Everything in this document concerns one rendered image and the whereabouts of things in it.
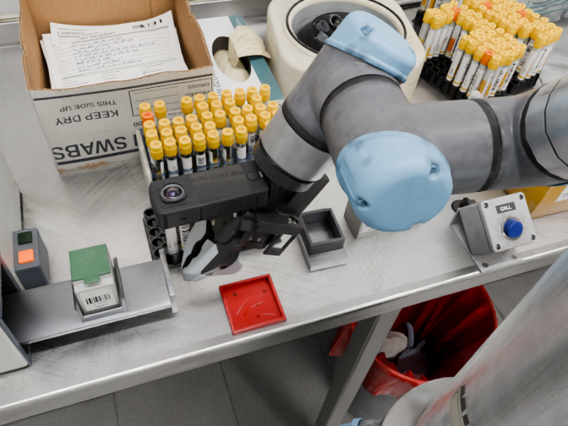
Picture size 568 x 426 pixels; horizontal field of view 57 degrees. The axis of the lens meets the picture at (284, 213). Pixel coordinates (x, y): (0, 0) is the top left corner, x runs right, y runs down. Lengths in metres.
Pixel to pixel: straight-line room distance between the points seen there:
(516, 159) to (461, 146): 0.05
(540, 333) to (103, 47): 0.85
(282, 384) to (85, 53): 1.03
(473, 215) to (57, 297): 0.53
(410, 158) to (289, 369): 1.27
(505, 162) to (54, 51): 0.74
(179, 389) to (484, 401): 1.38
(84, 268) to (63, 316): 0.08
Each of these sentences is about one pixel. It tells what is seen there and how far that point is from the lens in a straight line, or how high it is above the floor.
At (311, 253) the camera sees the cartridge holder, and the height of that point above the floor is 0.89.
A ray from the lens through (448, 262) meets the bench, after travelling 0.77.
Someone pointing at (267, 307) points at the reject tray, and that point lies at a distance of 0.67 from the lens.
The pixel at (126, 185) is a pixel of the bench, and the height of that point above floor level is 0.88.
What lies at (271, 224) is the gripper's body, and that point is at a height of 1.03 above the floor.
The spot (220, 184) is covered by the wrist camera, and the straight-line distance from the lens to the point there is 0.52.
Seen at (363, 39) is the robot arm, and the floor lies 1.23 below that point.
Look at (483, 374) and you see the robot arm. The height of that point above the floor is 1.28.
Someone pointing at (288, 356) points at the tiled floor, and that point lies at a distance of 1.60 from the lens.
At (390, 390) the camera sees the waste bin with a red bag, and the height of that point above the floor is 0.35.
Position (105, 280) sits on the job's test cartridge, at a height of 0.97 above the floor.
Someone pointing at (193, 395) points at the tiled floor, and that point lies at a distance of 1.56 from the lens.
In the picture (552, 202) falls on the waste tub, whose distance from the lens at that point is 0.86.
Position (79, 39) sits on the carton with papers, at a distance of 0.98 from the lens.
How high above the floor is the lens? 1.47
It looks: 51 degrees down
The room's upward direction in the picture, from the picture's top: 8 degrees clockwise
